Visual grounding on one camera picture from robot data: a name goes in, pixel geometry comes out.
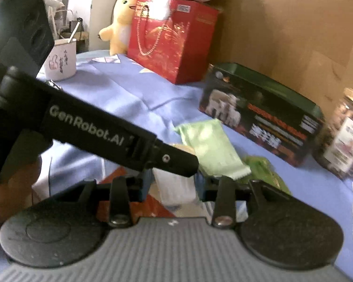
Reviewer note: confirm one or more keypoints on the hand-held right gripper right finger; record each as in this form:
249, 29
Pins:
199, 186

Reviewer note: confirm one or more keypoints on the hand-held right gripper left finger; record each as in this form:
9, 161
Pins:
147, 182

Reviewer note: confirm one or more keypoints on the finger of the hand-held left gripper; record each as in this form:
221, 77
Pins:
176, 160

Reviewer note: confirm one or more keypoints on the white snack packet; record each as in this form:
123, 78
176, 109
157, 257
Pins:
176, 188

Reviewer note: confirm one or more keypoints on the light green snack packet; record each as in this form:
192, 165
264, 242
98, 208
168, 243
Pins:
211, 147

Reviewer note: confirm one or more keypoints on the person's left hand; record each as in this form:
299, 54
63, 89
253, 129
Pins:
8, 199

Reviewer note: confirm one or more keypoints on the red snack packet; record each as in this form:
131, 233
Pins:
147, 208

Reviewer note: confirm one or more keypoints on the white enamel mug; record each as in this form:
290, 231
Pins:
60, 61

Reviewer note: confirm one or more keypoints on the dark green snack packet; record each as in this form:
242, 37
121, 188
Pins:
264, 170

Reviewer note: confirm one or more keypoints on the blue printed blanket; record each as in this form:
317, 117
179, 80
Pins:
129, 100

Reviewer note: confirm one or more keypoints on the black printed box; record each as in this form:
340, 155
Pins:
261, 117

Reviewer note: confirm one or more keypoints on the yellow plush duck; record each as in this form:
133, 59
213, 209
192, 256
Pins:
120, 20

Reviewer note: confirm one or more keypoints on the red gift bag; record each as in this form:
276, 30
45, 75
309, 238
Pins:
170, 41

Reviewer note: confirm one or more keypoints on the clear jar of nuts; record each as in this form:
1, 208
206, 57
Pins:
344, 135

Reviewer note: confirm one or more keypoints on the wooden board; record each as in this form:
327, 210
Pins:
297, 29

